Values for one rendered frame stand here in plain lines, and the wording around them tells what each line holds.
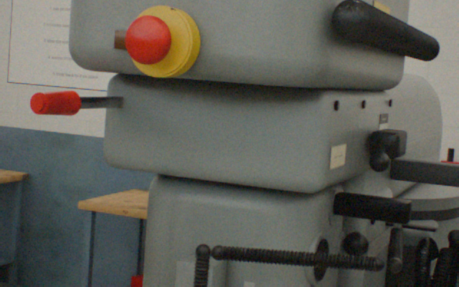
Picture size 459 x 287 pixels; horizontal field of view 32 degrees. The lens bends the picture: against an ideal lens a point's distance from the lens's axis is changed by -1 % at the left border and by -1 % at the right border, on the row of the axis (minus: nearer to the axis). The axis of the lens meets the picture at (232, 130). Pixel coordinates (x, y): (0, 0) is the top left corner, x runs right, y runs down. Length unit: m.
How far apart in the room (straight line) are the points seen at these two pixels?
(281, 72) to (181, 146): 0.17
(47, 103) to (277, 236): 0.27
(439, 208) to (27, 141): 5.07
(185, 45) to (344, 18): 0.13
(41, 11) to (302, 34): 5.53
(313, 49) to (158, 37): 0.13
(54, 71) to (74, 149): 0.59
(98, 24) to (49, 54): 5.38
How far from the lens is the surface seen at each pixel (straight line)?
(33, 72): 6.18
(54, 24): 6.10
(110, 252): 5.93
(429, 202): 1.34
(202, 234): 0.84
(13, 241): 6.21
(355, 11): 0.68
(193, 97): 0.79
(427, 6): 5.12
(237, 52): 0.67
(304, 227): 0.83
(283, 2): 0.67
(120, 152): 0.83
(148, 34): 0.65
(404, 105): 1.22
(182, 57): 0.67
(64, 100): 0.73
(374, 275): 1.08
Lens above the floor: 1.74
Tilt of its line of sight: 4 degrees down
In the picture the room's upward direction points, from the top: 4 degrees clockwise
